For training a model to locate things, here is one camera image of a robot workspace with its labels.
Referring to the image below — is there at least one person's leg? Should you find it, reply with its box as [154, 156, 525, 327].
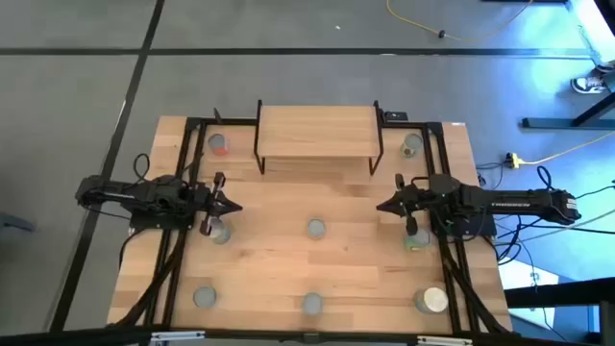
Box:
[594, 60, 615, 81]

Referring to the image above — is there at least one yellow floor cable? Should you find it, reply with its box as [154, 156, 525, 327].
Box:
[385, 0, 534, 43]

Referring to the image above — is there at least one black floor cable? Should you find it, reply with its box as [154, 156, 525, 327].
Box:
[494, 221, 615, 236]

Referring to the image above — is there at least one black desk stand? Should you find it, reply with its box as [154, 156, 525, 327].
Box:
[521, 90, 615, 131]

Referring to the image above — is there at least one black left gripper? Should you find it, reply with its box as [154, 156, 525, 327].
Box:
[189, 171, 244, 237]

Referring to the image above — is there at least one orange yellow can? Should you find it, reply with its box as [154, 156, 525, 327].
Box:
[306, 218, 328, 240]

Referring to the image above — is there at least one orange white sauce can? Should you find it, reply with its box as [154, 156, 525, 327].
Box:
[207, 133, 231, 157]

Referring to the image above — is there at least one silver frame bracket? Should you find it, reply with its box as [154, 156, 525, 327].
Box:
[149, 330, 207, 343]
[416, 334, 475, 346]

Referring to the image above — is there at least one wooden shelf with black legs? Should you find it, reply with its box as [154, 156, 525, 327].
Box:
[253, 99, 385, 177]

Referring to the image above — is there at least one black table beam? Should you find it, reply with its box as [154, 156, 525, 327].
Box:
[504, 276, 615, 309]

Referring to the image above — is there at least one pale green fruit can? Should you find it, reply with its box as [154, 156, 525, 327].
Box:
[400, 133, 425, 160]

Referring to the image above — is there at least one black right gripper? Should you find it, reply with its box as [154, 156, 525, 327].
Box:
[376, 172, 436, 237]

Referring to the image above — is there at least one black aluminium table frame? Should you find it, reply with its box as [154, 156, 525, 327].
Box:
[0, 114, 615, 346]

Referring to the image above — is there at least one yellow extension cord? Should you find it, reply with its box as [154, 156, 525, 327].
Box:
[504, 130, 615, 169]

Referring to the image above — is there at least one green lime can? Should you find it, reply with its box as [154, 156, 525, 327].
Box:
[403, 226, 432, 252]

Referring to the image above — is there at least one person's shoe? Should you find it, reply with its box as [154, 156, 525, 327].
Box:
[570, 75, 609, 95]

